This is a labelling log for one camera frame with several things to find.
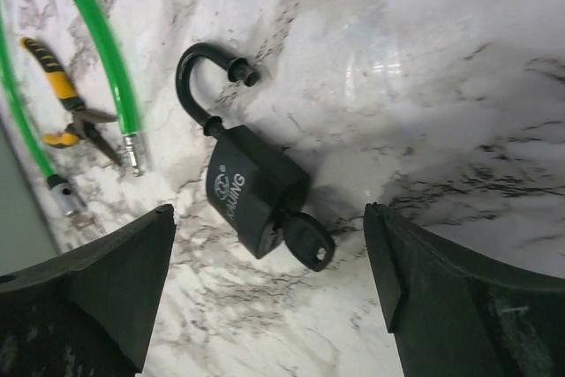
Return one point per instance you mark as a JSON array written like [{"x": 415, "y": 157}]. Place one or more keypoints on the yellow handled pliers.
[{"x": 82, "y": 125}]

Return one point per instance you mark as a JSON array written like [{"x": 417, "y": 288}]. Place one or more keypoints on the black padlock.
[{"x": 250, "y": 183}]

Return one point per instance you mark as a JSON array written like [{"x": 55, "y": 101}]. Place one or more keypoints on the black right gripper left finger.
[{"x": 90, "y": 311}]

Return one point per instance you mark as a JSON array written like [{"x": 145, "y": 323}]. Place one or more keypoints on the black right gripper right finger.
[{"x": 456, "y": 312}]

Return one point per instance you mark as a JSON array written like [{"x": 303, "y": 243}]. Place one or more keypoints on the black head key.
[{"x": 309, "y": 242}]

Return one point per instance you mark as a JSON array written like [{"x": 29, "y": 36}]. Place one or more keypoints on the clear plastic storage box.
[{"x": 25, "y": 235}]

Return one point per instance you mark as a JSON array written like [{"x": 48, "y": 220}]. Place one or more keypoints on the green cable lock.
[{"x": 120, "y": 85}]

